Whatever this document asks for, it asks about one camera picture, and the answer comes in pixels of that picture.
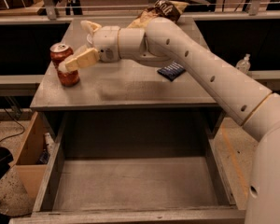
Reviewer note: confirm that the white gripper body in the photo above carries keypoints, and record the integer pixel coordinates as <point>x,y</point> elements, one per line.
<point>106,43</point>

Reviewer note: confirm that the dark blue snack packet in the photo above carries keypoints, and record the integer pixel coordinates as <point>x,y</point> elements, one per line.
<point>172,71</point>

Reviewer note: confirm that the grey cabinet with top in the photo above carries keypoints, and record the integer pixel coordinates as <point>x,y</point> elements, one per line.
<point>125,84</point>

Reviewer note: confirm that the cardboard box on floor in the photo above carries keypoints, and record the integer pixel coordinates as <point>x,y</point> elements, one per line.
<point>31,148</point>

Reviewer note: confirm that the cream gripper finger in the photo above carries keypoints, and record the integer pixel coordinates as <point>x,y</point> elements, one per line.
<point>90,27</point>
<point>84,57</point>

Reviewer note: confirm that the red coke can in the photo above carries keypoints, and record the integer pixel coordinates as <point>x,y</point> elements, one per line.
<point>58,53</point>

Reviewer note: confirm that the open grey top drawer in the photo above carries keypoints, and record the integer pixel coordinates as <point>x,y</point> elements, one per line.
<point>142,166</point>

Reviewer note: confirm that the white ceramic bowl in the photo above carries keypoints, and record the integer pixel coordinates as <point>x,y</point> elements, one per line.
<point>89,41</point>

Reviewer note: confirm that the brown yellow chip bag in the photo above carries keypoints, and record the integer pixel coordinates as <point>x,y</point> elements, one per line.
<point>168,9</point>

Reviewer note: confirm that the grey bench shelf rail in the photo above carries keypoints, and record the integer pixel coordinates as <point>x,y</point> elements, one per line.
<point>22,85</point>

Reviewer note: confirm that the clear hand sanitizer bottle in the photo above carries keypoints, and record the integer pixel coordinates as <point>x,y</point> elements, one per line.
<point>244,64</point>

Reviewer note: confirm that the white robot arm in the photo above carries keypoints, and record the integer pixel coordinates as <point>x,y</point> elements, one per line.
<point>251,105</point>

